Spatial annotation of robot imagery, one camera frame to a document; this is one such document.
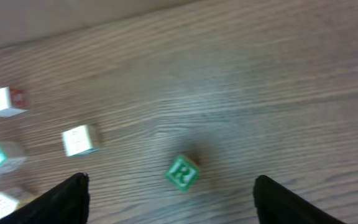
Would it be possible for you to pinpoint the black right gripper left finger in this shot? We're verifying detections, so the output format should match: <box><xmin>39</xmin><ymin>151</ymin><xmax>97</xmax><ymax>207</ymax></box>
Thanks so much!
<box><xmin>0</xmin><ymin>172</ymin><xmax>90</xmax><ymax>224</ymax></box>

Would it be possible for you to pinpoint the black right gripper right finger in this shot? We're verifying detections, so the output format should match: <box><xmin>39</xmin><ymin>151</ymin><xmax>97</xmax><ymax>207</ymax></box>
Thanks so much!
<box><xmin>253</xmin><ymin>175</ymin><xmax>344</xmax><ymax>224</ymax></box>

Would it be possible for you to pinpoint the green letter R block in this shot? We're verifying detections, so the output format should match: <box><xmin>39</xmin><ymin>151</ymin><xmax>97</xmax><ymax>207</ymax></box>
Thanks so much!
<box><xmin>165</xmin><ymin>154</ymin><xmax>200</xmax><ymax>192</ymax></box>

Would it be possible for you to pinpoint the white block blue side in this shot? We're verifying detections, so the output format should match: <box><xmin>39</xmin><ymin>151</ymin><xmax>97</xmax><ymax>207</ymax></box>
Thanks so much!
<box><xmin>61</xmin><ymin>124</ymin><xmax>101</xmax><ymax>157</ymax></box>

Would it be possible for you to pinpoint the white patterned block centre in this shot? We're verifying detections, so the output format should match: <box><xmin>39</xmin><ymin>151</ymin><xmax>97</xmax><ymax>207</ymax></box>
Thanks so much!
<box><xmin>0</xmin><ymin>187</ymin><xmax>37</xmax><ymax>219</ymax></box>

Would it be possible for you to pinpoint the green letter L block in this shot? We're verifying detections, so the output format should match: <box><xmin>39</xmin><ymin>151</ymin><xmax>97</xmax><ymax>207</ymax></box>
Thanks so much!
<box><xmin>0</xmin><ymin>141</ymin><xmax>27</xmax><ymax>174</ymax></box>

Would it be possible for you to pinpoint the white block top right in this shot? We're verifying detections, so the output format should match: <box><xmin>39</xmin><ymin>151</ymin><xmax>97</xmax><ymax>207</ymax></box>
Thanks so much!
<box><xmin>0</xmin><ymin>86</ymin><xmax>29</xmax><ymax>118</ymax></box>

